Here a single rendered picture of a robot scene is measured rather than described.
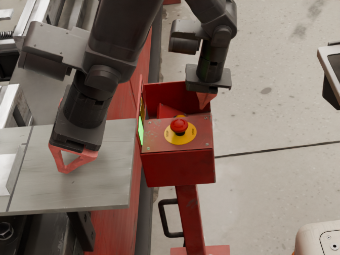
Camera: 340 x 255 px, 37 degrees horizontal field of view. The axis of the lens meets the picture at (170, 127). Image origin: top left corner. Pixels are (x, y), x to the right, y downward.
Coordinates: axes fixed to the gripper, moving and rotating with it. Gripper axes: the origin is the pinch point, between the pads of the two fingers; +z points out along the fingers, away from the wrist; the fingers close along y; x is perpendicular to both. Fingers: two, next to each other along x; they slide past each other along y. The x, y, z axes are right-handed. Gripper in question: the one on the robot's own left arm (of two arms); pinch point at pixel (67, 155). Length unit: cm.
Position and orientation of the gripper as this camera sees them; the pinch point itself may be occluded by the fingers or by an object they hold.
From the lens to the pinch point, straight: 77.8
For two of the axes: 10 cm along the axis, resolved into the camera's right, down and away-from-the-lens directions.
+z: -3.7, 6.7, 6.4
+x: 9.3, 2.9, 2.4
